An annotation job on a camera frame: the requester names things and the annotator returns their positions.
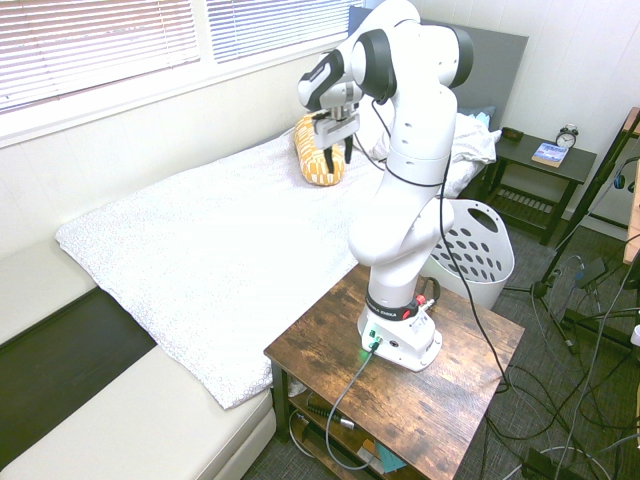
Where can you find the white perforated laundry basket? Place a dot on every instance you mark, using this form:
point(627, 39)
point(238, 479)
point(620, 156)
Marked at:
point(495, 280)

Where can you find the black nightstand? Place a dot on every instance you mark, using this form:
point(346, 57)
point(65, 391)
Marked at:
point(575, 165)

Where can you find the grey headboard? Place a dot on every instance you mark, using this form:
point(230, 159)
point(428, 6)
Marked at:
point(505, 75)

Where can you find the black power brick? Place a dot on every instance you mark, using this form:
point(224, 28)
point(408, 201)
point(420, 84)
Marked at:
point(542, 462)

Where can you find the white dotted duvet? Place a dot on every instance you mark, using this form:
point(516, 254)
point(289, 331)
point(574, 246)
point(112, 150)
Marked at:
point(200, 250)

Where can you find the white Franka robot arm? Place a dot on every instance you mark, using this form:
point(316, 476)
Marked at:
point(420, 150)

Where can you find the blue book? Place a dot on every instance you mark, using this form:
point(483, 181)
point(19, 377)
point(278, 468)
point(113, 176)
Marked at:
point(550, 155)

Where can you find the rustic wooden side table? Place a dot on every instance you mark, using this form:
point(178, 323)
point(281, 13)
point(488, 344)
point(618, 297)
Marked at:
point(425, 415)

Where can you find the small dark box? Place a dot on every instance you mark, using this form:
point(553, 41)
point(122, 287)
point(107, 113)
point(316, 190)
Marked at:
point(512, 134)

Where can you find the black ribbed plug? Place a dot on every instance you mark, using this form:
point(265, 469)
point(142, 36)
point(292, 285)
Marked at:
point(320, 409)

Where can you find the black camera stand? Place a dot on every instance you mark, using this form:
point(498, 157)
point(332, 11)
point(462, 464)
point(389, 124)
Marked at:
point(590, 200)

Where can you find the blue pillow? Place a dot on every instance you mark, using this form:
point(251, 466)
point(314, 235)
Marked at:
point(477, 114)

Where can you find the white cup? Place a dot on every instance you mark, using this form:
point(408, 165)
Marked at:
point(636, 336)

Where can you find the white patterned pillow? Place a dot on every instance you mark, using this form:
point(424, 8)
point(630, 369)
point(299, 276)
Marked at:
point(470, 145)

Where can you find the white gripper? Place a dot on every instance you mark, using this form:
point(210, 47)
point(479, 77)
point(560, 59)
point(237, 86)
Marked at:
point(337, 130)

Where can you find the black alarm clock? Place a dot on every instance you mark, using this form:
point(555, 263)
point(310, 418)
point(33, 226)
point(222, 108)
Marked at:
point(567, 137)

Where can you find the teal paper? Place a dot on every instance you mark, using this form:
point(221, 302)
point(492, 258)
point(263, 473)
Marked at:
point(391, 460)

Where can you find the blue headphones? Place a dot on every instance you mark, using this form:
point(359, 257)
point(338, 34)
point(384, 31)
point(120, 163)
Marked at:
point(627, 180)

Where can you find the black power adapter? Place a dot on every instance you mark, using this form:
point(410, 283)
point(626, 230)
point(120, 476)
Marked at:
point(592, 272)

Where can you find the wide white window blind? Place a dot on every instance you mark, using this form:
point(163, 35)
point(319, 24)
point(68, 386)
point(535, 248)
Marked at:
point(100, 50)

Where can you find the yellow patterned bolster pillow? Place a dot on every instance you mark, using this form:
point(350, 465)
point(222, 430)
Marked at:
point(310, 160)

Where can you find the light wooden desk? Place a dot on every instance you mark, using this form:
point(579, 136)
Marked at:
point(634, 225)

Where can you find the narrow white window blind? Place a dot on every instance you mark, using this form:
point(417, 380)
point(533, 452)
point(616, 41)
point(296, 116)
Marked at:
point(275, 27)

